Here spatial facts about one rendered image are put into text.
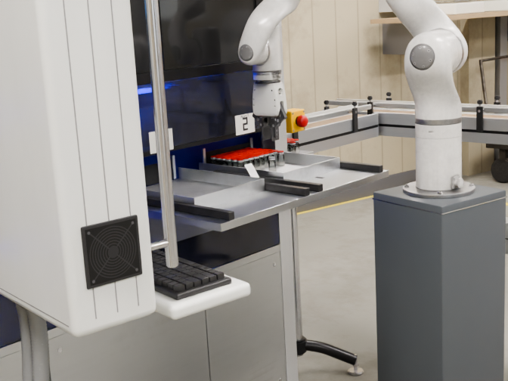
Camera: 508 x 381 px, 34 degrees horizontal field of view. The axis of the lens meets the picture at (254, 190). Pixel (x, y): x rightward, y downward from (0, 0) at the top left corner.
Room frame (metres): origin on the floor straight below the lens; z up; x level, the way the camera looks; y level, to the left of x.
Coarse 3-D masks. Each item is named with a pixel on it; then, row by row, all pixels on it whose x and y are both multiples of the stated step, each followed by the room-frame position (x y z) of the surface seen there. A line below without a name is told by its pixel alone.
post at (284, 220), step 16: (272, 144) 2.60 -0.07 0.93; (288, 224) 2.63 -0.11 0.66; (288, 240) 2.62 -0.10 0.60; (288, 256) 2.62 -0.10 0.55; (288, 272) 2.62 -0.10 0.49; (288, 288) 2.62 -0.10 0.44; (288, 304) 2.61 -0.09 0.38; (288, 320) 2.61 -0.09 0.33; (288, 336) 2.61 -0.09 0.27; (288, 352) 2.60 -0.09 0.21; (288, 368) 2.60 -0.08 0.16
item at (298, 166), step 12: (288, 156) 2.55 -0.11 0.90; (300, 156) 2.51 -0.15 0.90; (312, 156) 2.48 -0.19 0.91; (324, 156) 2.45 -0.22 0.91; (204, 168) 2.44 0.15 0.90; (216, 168) 2.40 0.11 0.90; (228, 168) 2.37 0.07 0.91; (240, 168) 2.33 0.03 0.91; (276, 168) 2.47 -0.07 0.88; (288, 168) 2.46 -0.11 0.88; (300, 168) 2.28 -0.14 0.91; (312, 168) 2.32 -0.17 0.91; (324, 168) 2.36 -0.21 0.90; (336, 168) 2.40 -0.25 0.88; (300, 180) 2.28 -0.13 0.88
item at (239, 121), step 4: (236, 116) 2.47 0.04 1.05; (240, 116) 2.48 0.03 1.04; (244, 116) 2.49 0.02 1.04; (248, 116) 2.51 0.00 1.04; (236, 120) 2.47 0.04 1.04; (240, 120) 2.48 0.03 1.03; (244, 120) 2.49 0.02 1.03; (248, 120) 2.50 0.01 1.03; (252, 120) 2.52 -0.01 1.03; (236, 124) 2.47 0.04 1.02; (240, 124) 2.48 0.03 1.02; (248, 124) 2.50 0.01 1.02; (252, 124) 2.52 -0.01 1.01; (236, 128) 2.46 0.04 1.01; (240, 128) 2.48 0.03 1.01; (244, 128) 2.49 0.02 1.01; (248, 128) 2.50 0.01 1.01; (252, 128) 2.52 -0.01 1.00; (236, 132) 2.46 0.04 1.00; (240, 132) 2.48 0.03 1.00; (244, 132) 2.49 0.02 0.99; (248, 132) 2.50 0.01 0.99
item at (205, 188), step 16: (192, 176) 2.35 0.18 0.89; (208, 176) 2.31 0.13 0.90; (224, 176) 2.26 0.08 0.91; (240, 176) 2.22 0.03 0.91; (176, 192) 2.20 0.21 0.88; (192, 192) 2.19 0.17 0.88; (208, 192) 2.18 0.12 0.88; (224, 192) 2.05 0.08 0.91; (240, 192) 2.10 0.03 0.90; (256, 192) 2.14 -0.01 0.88
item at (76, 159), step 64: (0, 0) 1.49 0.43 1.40; (64, 0) 1.41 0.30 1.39; (128, 0) 1.48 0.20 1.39; (0, 64) 1.52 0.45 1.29; (64, 64) 1.40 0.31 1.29; (128, 64) 1.48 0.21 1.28; (0, 128) 1.55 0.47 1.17; (64, 128) 1.39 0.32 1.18; (128, 128) 1.47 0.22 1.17; (0, 192) 1.58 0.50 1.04; (64, 192) 1.38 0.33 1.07; (128, 192) 1.46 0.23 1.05; (0, 256) 1.61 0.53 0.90; (64, 256) 1.38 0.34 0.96; (128, 256) 1.45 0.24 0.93; (64, 320) 1.40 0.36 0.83; (128, 320) 1.45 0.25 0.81
